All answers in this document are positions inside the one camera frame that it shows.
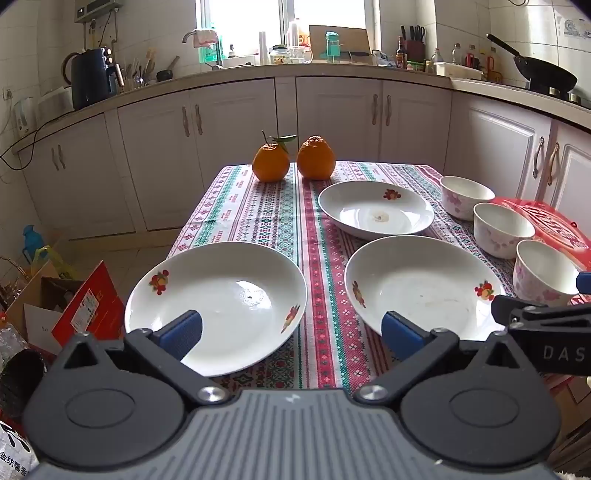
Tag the kitchen window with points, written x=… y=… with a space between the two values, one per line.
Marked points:
x=240 y=18

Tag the white plate with centre stain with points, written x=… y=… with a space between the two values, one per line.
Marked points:
x=369 y=207

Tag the white electric kettle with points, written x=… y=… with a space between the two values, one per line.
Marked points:
x=24 y=117

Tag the wall socket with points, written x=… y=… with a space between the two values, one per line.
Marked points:
x=7 y=93

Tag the white countertop appliance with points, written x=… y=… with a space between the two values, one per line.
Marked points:
x=55 y=104

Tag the black cylinder container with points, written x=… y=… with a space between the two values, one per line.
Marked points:
x=21 y=383

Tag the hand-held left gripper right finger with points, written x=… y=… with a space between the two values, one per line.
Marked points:
x=401 y=334

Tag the gas stove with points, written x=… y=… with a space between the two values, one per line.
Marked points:
x=561 y=95

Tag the flat cardboard box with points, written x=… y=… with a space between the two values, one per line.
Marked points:
x=355 y=39

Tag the glass pitcher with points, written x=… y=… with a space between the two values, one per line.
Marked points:
x=300 y=55

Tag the stack of white cups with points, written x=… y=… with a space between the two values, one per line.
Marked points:
x=263 y=48

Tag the clear glass bottle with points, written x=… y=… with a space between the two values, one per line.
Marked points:
x=457 y=55

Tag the red patterned tray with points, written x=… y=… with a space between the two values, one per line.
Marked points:
x=554 y=221

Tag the white thermos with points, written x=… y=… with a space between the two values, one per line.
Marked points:
x=293 y=34

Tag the green dish soap bottle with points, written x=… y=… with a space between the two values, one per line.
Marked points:
x=207 y=54

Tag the teal drinking bottle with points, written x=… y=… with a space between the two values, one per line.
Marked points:
x=333 y=48

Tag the orange without leaf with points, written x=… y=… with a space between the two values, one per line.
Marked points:
x=316 y=159

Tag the orange with stem and leaf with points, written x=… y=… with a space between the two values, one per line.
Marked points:
x=270 y=164

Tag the white kitchen cabinets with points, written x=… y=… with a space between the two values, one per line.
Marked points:
x=152 y=161

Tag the white printed bag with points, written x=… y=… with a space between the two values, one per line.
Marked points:
x=14 y=452

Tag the white plastic container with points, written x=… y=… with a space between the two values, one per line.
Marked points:
x=459 y=71

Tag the yellow oil bottle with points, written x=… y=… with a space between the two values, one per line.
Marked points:
x=495 y=69

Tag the white water heater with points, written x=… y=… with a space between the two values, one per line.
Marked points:
x=97 y=9

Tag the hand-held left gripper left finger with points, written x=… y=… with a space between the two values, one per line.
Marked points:
x=182 y=334

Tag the yellow plastic bag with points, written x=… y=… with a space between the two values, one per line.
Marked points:
x=55 y=263

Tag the pink cloth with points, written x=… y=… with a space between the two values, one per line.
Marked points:
x=205 y=37

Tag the glass jar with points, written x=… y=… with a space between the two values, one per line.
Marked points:
x=279 y=56

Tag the metal faucet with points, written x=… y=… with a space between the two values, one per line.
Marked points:
x=217 y=57

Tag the black wok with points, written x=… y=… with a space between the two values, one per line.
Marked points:
x=545 y=74

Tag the utensil holder with utensils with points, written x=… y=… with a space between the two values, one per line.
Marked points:
x=138 y=74

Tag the white plate with fruit prints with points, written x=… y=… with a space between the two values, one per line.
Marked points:
x=221 y=295
x=425 y=286

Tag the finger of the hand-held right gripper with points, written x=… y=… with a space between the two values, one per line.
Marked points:
x=517 y=309
x=584 y=282

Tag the small black pot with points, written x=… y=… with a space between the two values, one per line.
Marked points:
x=166 y=74

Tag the white bowl with pink flowers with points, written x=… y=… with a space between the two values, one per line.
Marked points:
x=540 y=281
x=461 y=203
x=501 y=235

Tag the blue plastic bottle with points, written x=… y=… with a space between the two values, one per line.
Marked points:
x=33 y=242

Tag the dark sauce bottle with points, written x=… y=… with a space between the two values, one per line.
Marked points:
x=401 y=57

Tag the patterned striped tablecloth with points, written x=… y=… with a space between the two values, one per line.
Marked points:
x=277 y=207

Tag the knife block with knives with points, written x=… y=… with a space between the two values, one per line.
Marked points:
x=413 y=48

